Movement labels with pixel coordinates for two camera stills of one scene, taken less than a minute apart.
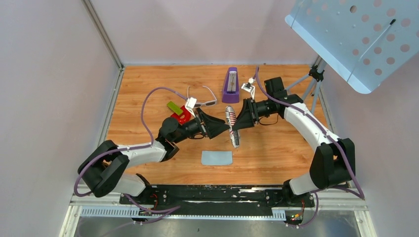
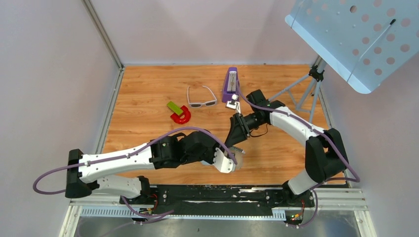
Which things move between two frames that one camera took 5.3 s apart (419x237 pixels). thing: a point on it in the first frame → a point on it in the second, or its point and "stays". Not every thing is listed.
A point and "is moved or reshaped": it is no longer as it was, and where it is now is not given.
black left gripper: (218, 125) → (210, 160)
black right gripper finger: (244, 124) → (235, 136)
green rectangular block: (174, 108) stays
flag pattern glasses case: (231, 117) is moved or reshaped
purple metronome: (230, 94) stays
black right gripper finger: (246, 114) → (237, 133)
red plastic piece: (187, 114) stays
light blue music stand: (363, 42) stays
